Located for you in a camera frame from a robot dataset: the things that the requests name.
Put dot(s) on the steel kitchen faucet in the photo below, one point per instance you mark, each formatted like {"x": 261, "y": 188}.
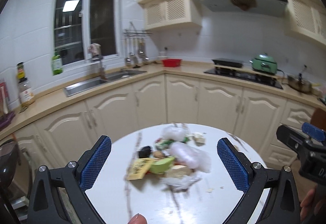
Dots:
{"x": 94, "y": 50}

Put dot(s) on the cream lower cabinets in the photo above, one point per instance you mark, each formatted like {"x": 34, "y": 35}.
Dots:
{"x": 56, "y": 128}

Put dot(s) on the steel pot with lid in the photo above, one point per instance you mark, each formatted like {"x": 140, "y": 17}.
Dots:
{"x": 298, "y": 83}

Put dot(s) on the green dish soap bottle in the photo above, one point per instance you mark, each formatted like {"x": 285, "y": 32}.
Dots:
{"x": 56, "y": 64}

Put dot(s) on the person's right hand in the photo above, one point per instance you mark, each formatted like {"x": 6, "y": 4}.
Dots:
{"x": 307, "y": 204}

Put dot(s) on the green electric cooking pot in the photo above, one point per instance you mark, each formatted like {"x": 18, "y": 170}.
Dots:
{"x": 264, "y": 64}

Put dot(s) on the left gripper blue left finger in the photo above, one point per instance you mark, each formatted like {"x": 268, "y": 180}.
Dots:
{"x": 46, "y": 204}

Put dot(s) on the black crumpled plastic bag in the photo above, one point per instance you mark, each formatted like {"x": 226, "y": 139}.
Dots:
{"x": 145, "y": 152}

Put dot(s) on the brown crumpled paper ball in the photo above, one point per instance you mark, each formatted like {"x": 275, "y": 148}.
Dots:
{"x": 158, "y": 154}

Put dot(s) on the green white snack wrapper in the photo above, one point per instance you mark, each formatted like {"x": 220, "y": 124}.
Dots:
{"x": 161, "y": 143}

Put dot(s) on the large translucent plastic bag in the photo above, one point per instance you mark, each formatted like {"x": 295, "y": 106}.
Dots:
{"x": 191, "y": 157}

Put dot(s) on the kitchen window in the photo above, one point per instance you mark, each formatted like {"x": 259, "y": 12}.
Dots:
{"x": 81, "y": 23}

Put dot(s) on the yellow snack packet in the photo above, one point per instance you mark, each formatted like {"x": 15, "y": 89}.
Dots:
{"x": 139, "y": 168}

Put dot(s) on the clear plastic bag ball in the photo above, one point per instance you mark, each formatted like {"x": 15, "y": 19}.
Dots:
{"x": 175, "y": 133}

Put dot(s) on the stainless steel sink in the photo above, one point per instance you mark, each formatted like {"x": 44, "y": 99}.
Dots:
{"x": 97, "y": 81}

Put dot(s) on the black gas stove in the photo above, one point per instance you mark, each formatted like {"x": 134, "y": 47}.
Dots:
{"x": 246, "y": 76}

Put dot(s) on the black grill pan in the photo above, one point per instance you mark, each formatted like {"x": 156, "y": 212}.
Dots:
{"x": 228, "y": 62}

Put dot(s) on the light green paper piece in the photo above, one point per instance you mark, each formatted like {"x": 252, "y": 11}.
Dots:
{"x": 162, "y": 165}

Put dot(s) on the person's left hand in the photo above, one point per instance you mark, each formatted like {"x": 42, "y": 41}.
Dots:
{"x": 138, "y": 219}

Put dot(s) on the hanging ladle utensils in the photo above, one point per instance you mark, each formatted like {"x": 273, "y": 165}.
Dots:
{"x": 135, "y": 46}

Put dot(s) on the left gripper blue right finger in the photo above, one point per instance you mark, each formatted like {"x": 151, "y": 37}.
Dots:
{"x": 282, "y": 203}

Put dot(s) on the black range hood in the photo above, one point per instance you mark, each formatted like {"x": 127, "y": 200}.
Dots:
{"x": 275, "y": 8}

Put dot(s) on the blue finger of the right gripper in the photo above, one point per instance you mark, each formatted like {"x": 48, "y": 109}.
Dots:
{"x": 313, "y": 132}

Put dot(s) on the white crumpled tissue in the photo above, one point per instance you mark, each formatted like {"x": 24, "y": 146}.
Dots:
{"x": 176, "y": 184}

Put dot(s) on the glass jar with label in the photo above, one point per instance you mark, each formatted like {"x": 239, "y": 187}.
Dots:
{"x": 26, "y": 94}

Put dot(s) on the red plastic basin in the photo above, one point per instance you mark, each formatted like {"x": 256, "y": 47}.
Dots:
{"x": 171, "y": 62}

